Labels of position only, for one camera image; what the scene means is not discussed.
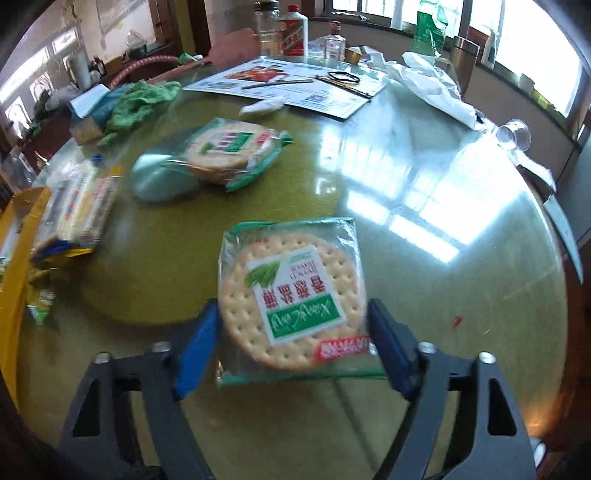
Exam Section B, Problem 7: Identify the stainless steel thermos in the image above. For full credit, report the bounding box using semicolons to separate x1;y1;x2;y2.
450;38;481;79

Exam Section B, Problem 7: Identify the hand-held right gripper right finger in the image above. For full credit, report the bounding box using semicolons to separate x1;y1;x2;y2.
367;298;539;480

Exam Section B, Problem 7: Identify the large window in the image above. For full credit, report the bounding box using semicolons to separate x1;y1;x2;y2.
323;0;585;93

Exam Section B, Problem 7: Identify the clear plastic bag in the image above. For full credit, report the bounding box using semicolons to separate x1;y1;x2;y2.
124;30;148;58

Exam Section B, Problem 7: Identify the crumpled white tissue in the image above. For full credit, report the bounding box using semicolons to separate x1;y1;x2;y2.
239;97;284;117

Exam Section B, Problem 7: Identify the green cloth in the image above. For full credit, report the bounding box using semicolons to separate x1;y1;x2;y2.
99;80;182;146

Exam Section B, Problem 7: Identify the white bottle with red label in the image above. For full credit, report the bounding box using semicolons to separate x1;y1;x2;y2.
279;4;309;58

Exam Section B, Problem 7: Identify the overturned clear glass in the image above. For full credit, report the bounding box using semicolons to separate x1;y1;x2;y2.
496;119;532;151

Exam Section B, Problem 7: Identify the clear jar with black lid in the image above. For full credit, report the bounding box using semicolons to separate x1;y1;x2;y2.
254;0;283;58

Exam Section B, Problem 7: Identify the pink and blue hula hoop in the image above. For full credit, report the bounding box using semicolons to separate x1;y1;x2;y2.
111;54;181;86

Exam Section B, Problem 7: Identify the teal cardboard box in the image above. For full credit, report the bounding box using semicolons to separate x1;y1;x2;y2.
69;85;121;141

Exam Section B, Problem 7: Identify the small yellow green snack packet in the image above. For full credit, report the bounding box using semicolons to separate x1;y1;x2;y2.
25;268;58;324

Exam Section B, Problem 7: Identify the blue and yellow cracker packet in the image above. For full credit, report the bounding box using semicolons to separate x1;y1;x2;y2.
30;154;123;257

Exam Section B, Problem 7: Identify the small clear bottle red cap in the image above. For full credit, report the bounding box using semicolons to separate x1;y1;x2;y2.
323;21;346;63

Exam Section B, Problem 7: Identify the green plastic bottle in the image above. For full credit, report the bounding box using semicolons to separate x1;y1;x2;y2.
416;0;448;54

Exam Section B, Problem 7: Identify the yellow rimmed white tray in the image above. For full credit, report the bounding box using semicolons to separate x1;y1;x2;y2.
0;187;51;365

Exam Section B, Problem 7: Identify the pair of wooden chopsticks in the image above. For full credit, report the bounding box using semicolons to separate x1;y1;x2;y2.
315;75;372;99

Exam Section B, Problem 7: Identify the white plastic bag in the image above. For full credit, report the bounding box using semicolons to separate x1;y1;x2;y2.
369;52;478;130

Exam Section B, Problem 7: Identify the white paper towel roll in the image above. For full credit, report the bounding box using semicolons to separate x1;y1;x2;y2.
68;50;93;88

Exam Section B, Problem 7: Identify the round glass-topped table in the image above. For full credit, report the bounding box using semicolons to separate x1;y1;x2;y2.
9;55;585;480

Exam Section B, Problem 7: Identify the green round cracker packet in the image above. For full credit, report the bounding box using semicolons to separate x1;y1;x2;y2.
215;217;389;387
168;117;295;193

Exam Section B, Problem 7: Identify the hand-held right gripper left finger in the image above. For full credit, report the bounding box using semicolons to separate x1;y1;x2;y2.
58;298;220;480

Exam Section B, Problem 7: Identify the printed paper poster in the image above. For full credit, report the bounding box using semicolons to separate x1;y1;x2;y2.
182;58;391;121

